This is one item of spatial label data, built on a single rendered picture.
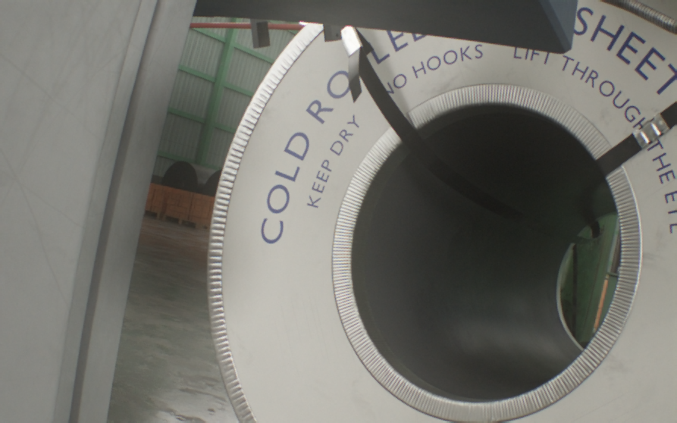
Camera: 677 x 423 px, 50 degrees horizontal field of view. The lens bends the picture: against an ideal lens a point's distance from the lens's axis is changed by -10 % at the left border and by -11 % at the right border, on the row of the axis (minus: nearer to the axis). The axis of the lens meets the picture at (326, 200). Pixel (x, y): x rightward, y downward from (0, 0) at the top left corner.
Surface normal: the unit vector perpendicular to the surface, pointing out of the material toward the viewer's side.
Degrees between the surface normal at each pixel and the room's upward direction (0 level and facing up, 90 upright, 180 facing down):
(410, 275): 74
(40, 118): 90
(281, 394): 90
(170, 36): 90
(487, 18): 180
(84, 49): 90
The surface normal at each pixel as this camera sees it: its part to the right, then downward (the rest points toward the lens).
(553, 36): -0.22, 0.98
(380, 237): 0.81, 0.12
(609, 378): -0.55, -0.15
